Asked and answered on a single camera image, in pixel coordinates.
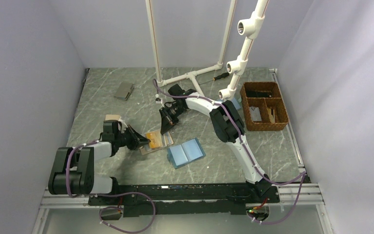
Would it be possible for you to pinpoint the open blue card holder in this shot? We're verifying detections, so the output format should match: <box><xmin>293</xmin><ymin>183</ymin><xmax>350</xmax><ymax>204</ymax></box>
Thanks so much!
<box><xmin>167</xmin><ymin>137</ymin><xmax>206</xmax><ymax>169</ymax></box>

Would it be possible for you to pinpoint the tan card holder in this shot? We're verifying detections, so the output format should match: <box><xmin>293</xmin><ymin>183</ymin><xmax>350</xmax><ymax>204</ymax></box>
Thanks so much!
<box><xmin>104</xmin><ymin>114</ymin><xmax>123</xmax><ymax>122</ymax></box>

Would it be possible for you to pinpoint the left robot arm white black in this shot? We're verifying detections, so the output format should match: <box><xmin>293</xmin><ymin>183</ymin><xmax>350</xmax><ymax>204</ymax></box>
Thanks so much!
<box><xmin>48</xmin><ymin>120</ymin><xmax>150</xmax><ymax>205</ymax></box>

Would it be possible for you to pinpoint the white card in basket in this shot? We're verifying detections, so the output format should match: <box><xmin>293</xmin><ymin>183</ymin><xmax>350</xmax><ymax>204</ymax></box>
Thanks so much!
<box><xmin>249</xmin><ymin>106</ymin><xmax>262</xmax><ymax>122</ymax></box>

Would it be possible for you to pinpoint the blue card holder behind post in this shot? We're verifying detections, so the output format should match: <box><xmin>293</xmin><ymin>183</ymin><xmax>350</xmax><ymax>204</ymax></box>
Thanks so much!
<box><xmin>231</xmin><ymin>97</ymin><xmax>242</xmax><ymax>110</ymax></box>

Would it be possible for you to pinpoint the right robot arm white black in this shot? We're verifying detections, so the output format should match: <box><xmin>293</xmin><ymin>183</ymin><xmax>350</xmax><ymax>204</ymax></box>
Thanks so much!
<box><xmin>159</xmin><ymin>93</ymin><xmax>271</xmax><ymax>202</ymax></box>

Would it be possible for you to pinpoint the black orange screwdriver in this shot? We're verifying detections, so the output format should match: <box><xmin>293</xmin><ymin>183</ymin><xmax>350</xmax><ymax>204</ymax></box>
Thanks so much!
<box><xmin>200</xmin><ymin>72</ymin><xmax>230</xmax><ymax>85</ymax></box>

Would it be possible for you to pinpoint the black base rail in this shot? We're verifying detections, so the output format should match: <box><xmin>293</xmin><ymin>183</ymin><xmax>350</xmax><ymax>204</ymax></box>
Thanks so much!
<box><xmin>88</xmin><ymin>183</ymin><xmax>280</xmax><ymax>217</ymax></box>

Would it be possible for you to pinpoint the grey card holder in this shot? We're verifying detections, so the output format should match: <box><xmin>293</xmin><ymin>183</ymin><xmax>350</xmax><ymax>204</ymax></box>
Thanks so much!
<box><xmin>114</xmin><ymin>81</ymin><xmax>134</xmax><ymax>101</ymax></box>

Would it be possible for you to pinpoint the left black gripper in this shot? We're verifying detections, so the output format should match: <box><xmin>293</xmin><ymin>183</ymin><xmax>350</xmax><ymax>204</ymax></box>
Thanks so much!
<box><xmin>114</xmin><ymin>125</ymin><xmax>150</xmax><ymax>151</ymax></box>

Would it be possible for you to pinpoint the black item in basket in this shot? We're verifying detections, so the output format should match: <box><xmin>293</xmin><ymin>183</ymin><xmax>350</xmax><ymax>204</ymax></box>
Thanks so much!
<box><xmin>246</xmin><ymin>91</ymin><xmax>273</xmax><ymax>98</ymax></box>

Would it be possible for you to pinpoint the white pvc pipe post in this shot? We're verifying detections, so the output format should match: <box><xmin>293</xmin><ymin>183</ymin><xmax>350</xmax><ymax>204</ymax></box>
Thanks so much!
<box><xmin>219</xmin><ymin>0</ymin><xmax>269</xmax><ymax>101</ymax></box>

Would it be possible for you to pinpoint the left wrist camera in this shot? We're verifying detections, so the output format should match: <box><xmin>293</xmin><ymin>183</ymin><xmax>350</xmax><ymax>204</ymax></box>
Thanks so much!
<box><xmin>102</xmin><ymin>120</ymin><xmax>122</xmax><ymax>142</ymax></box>

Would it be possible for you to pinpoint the brown wicker basket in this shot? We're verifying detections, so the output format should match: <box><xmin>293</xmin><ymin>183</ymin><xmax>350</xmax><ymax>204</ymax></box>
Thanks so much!
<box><xmin>240</xmin><ymin>81</ymin><xmax>289</xmax><ymax>131</ymax></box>

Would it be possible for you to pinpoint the white pvc pipe frame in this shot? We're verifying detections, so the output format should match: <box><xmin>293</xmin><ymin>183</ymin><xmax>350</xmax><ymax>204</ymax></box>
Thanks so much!
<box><xmin>145</xmin><ymin>0</ymin><xmax>237</xmax><ymax>96</ymax></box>

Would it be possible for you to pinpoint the aluminium frame rail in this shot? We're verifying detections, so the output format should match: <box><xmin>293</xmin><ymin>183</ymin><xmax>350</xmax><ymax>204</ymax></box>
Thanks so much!
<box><xmin>32</xmin><ymin>179</ymin><xmax>333</xmax><ymax>234</ymax></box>

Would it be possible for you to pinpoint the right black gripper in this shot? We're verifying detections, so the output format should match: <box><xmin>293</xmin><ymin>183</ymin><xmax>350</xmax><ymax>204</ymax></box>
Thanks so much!
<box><xmin>159</xmin><ymin>104</ymin><xmax>187</xmax><ymax>135</ymax></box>

